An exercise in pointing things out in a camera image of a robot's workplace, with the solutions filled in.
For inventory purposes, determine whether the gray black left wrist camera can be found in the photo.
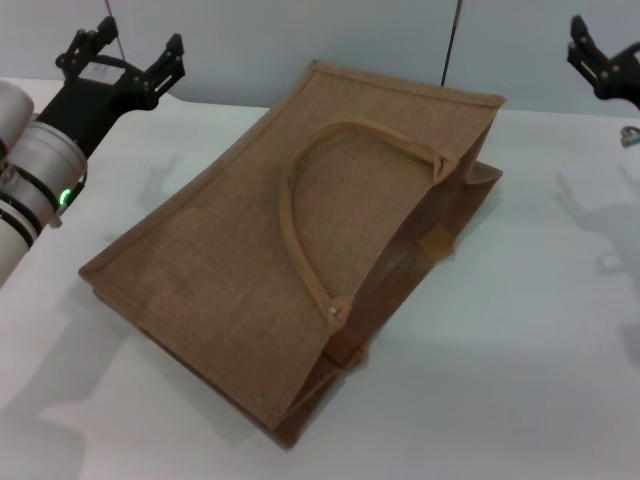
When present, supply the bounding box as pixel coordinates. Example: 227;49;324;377
0;79;35;151

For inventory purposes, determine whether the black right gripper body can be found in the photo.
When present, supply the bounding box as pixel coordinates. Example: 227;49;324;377
602;44;640;109

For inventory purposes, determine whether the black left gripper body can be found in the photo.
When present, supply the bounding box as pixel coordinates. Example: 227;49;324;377
37;55;156;159

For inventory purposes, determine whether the brown jute handbag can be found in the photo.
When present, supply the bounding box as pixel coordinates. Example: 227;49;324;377
78;59;505;451

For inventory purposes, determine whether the dark wall cable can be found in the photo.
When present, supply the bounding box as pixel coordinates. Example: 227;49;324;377
439;0;464;86

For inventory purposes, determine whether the reddish wall cable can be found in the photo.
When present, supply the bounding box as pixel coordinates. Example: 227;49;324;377
104;0;126;61

